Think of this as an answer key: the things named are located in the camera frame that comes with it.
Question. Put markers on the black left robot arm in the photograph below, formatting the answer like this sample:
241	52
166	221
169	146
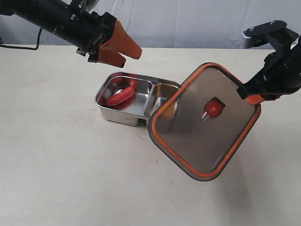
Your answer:
53	16

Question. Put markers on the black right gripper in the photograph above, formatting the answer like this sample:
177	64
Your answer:
281	75

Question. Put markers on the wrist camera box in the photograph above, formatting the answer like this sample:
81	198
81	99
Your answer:
274	33
86	5

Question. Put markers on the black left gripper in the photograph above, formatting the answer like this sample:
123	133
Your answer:
95	30

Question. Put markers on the dark lid with orange seal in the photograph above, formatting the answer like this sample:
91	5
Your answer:
203	124

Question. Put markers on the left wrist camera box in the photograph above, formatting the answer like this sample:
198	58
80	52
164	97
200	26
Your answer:
86	5

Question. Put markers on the red toy sausage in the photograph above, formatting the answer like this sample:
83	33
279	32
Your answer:
121	97

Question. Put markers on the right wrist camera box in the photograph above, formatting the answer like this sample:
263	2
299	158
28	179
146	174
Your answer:
274	33

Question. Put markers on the grey wrinkled backdrop cloth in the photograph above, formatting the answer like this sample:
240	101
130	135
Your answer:
197	23

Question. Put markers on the steel two-compartment lunch box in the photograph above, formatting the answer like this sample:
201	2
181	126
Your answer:
150	94

